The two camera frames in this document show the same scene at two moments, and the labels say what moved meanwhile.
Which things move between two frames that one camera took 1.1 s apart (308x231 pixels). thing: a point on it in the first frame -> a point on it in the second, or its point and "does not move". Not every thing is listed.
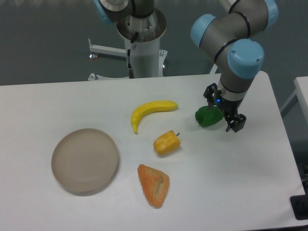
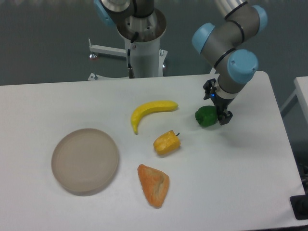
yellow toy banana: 159,106 does not move
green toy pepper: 205,117 does not move
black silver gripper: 231,101 -> 221,98
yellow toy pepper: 167,143 does not move
